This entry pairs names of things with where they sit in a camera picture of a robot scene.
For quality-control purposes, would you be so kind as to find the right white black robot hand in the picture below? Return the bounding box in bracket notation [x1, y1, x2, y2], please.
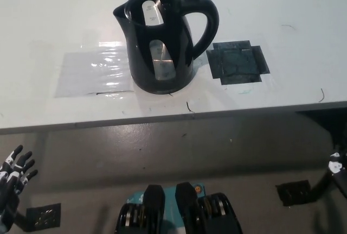
[327, 149, 347, 199]

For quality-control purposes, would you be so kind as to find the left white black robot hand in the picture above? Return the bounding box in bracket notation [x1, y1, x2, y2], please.
[0, 144, 39, 232]

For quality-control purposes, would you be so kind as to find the black electric kettle with lid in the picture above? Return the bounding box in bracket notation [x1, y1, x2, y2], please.
[112, 0, 220, 95]

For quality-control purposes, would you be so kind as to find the black floor tape marker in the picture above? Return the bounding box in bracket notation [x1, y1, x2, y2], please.
[275, 180, 313, 207]
[25, 203, 62, 231]

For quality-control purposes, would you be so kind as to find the clear plastic taped sheet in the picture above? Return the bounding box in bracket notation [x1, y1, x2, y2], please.
[53, 41, 135, 99]

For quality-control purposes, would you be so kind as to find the black tape patch on table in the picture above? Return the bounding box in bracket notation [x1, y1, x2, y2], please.
[205, 40, 271, 86]

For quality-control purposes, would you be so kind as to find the black metal table frame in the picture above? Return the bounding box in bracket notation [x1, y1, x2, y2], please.
[295, 105, 347, 204]

